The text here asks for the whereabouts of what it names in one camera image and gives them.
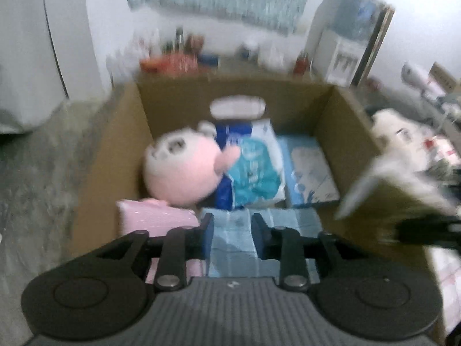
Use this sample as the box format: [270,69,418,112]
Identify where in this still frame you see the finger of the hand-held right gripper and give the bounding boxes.
[394,214,461,250]

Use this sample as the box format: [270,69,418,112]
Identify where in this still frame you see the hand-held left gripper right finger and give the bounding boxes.
[250,213,366,292]

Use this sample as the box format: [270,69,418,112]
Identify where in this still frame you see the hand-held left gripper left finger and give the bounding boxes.
[92,213,215,292]

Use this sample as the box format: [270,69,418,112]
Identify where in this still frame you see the light blue checked tissue pack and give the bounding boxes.
[200,207,325,283]

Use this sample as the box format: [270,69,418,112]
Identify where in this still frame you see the pink plush toy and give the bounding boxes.
[144,121,241,206]

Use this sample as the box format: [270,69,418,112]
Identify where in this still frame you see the white plastic packet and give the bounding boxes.
[335,151,458,221]

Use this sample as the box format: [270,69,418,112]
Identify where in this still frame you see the cardboard box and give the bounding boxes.
[70,76,447,346]

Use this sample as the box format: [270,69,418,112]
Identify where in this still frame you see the pink tissue pack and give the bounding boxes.
[115,198,207,285]

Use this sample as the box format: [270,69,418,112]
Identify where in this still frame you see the teal wet wipes pack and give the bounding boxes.
[228,137,285,206]

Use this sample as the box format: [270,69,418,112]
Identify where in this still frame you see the pink and white packet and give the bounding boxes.
[430,249,461,336]

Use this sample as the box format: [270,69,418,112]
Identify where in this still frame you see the black and white plush toy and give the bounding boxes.
[371,108,433,174]

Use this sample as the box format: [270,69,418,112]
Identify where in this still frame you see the blue and white tissue pack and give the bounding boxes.
[214,119,288,210]

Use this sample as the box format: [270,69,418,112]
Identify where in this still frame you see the white hair dryer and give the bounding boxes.
[401,63,447,99]

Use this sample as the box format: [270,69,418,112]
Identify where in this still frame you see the blue box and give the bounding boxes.
[198,54,220,70]

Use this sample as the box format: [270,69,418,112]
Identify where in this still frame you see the orange snack bag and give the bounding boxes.
[140,54,199,75]

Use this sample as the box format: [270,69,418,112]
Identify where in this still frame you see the red bottle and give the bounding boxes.
[293,52,312,77]

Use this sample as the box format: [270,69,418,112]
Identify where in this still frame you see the white plastic bag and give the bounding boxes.
[106,40,145,80]
[259,43,289,70]

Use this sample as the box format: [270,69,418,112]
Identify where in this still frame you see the green bottles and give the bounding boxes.
[162,25,186,55]

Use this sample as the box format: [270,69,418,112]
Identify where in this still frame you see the brown framed board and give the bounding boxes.
[351,5,396,87]

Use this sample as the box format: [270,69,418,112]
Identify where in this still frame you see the white water dispenser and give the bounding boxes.
[311,0,388,87]

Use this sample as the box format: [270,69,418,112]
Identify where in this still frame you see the white cloth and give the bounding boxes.
[0,0,105,135]

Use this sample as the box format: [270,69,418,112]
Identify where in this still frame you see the black cable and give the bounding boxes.
[41,0,70,99]

